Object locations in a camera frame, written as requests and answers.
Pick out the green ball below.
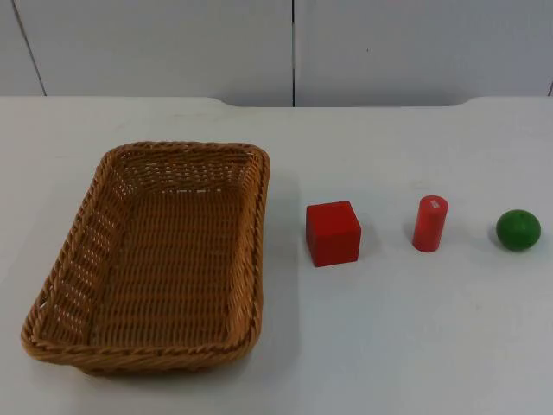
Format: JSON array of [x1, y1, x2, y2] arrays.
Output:
[[494, 209, 542, 252]]

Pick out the pale brown wicker basket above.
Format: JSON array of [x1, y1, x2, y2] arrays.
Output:
[[20, 140, 270, 377]]

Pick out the red cube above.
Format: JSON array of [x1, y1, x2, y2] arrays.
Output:
[[305, 200, 362, 268]]

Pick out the red cylinder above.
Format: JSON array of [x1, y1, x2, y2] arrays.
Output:
[[411, 195, 450, 252]]

